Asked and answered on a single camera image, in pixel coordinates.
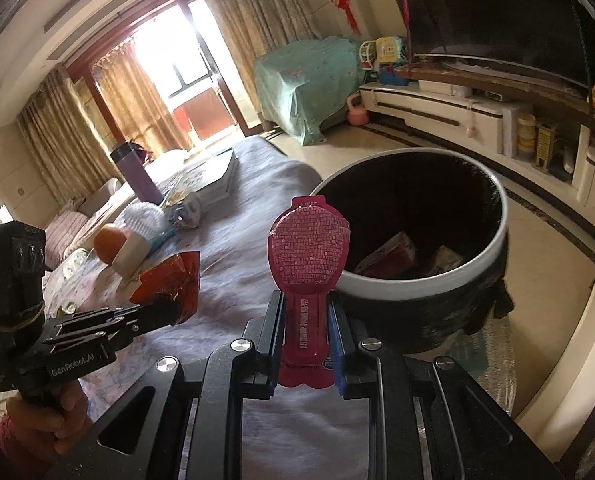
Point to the black television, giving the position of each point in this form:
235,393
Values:
502,15

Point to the beige sheer curtain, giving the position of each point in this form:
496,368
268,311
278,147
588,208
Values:
132,100

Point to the teal cloth covered furniture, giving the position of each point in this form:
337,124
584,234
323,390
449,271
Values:
307,85

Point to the purple thermos bottle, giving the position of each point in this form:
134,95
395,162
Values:
137,175

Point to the blue toy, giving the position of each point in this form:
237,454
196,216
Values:
392,76

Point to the orange hanging towel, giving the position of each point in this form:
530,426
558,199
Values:
202,115

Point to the white and green wheel toy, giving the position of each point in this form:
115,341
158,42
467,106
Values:
367,55

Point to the sofa with floral cover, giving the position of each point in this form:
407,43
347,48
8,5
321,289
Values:
72,225

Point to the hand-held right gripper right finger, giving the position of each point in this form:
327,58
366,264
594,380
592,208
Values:
336,345

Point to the round black and white bin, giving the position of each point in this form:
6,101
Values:
427,310

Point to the green pole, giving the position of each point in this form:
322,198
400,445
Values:
585,60

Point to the pink kettlebell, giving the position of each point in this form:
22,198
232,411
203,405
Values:
357,112

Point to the white foam net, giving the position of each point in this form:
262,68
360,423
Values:
142,220

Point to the stack of children's books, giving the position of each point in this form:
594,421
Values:
217,175

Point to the beige patterned curtain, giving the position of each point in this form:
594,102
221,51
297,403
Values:
262,15
62,135

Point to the colourful activity cube toy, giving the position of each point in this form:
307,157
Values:
390,50

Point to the white television cabinet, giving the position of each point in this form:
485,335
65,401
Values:
452,110

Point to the red snack packet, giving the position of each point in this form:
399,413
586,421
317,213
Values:
177,280

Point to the person's left hand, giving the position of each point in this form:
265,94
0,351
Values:
37,417

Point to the pink spoon-shaped packet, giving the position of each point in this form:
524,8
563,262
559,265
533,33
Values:
305,250

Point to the red dark snack bag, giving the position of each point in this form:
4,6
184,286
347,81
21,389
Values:
385,257

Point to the cream plastic bottle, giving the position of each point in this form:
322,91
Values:
130,255

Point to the beige wrapper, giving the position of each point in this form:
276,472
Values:
445,260

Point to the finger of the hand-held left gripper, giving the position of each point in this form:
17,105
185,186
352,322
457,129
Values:
127,316
92,342

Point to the pink pole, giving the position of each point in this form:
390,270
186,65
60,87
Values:
405,15

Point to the yellow jar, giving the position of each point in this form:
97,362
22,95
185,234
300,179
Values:
526,135

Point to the orange fruit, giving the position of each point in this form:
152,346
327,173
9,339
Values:
108,245

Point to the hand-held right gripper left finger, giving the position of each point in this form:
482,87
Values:
257,355

